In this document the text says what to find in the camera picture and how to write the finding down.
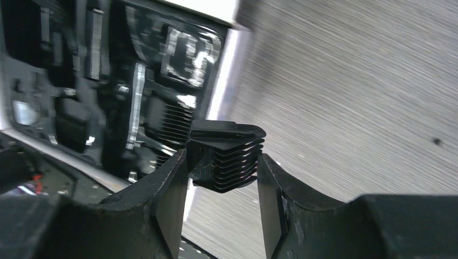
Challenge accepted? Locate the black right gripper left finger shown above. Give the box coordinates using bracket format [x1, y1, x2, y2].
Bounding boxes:
[1, 149, 188, 258]

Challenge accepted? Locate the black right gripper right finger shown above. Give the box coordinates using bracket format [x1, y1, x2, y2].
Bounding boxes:
[257, 154, 457, 258]

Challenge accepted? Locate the white box with black tray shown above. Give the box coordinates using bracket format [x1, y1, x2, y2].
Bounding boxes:
[1, 1, 251, 192]

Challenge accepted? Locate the black comb guard in tray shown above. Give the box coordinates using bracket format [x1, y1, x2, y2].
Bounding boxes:
[144, 97, 194, 146]

